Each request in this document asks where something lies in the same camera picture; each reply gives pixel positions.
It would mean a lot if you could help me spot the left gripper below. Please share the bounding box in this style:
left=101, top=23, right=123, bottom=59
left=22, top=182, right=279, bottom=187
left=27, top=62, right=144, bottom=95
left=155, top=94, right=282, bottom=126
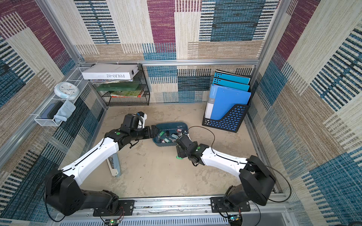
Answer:
left=129, top=124, right=160, bottom=142

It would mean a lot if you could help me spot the teal plastic storage box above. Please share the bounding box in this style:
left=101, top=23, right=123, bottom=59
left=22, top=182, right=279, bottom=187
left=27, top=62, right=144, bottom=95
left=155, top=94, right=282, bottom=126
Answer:
left=152, top=121, right=188, bottom=147

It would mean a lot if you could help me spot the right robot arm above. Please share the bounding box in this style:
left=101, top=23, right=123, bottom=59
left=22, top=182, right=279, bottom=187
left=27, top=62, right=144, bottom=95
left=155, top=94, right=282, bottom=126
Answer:
left=176, top=135, right=276, bottom=211

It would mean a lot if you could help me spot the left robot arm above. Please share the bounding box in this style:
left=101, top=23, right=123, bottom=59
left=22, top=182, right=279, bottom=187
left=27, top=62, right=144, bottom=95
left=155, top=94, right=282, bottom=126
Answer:
left=43, top=112, right=159, bottom=216

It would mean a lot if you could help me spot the white FOLIO-02 box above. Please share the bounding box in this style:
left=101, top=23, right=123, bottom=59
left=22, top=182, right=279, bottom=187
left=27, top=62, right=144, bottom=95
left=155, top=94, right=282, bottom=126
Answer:
left=82, top=64, right=139, bottom=80

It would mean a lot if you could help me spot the colourful book lower shelf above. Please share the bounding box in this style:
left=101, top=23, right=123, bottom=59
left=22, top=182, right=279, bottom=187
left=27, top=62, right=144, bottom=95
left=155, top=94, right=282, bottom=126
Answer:
left=110, top=90, right=144, bottom=98

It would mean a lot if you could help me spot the light blue stapler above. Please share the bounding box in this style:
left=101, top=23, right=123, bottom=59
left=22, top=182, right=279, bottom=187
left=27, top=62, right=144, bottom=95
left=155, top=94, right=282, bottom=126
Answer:
left=106, top=153, right=122, bottom=178

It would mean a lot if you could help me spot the black mesh file holder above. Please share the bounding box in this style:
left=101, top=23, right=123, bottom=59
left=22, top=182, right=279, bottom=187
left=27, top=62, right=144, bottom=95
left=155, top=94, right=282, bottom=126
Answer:
left=202, top=104, right=250, bottom=133

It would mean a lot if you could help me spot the green book on shelf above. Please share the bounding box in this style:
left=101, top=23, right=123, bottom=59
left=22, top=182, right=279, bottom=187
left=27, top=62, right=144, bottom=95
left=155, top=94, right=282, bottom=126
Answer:
left=96, top=82, right=140, bottom=91

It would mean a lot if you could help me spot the blue folder front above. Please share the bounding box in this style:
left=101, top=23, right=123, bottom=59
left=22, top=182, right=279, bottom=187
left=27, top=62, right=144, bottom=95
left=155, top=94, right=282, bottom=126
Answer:
left=204, top=85, right=251, bottom=120

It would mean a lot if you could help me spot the teal folder middle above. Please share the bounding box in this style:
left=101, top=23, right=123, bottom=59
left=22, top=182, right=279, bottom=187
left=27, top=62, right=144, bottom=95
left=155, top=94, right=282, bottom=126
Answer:
left=212, top=78, right=250, bottom=92

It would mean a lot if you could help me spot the teal folder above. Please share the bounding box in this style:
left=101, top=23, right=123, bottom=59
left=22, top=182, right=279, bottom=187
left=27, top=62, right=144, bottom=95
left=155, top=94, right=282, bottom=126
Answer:
left=214, top=70, right=250, bottom=85
left=212, top=78, right=250, bottom=92

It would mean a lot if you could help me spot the teal folder back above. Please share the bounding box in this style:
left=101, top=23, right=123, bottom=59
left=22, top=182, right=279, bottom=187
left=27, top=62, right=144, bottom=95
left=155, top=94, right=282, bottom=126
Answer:
left=214, top=70, right=250, bottom=85

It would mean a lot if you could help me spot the light blue cloth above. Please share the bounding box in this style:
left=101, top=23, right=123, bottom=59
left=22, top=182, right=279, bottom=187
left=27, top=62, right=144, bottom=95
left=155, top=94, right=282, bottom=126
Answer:
left=54, top=100, right=76, bottom=124

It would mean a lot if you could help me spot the white round clock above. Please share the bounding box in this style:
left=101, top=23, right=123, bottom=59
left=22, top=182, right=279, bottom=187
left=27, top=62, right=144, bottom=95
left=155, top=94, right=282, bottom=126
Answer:
left=54, top=82, right=80, bottom=101

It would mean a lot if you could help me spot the dark blue pouch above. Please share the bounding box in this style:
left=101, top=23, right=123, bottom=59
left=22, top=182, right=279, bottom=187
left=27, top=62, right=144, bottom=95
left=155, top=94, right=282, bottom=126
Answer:
left=40, top=101, right=64, bottom=120

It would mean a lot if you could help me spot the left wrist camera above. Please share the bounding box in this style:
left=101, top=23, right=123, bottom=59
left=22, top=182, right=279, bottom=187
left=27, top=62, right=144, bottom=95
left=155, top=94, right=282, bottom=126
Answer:
left=136, top=112, right=147, bottom=129

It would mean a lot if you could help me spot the black wire shelf rack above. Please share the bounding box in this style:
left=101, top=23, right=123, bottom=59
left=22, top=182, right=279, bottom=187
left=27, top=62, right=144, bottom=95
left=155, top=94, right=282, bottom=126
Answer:
left=90, top=64, right=150, bottom=107

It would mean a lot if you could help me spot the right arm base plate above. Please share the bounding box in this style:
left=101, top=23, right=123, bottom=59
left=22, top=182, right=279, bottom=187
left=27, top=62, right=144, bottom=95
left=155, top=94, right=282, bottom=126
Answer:
left=209, top=196, right=251, bottom=213

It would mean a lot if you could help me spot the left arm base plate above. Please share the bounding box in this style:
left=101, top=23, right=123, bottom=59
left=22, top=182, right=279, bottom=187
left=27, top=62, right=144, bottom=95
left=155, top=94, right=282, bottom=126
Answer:
left=93, top=199, right=135, bottom=217

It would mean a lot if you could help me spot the white wire basket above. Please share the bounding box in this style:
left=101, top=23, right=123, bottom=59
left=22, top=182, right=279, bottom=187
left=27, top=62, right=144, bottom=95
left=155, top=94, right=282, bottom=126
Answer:
left=35, top=67, right=88, bottom=127

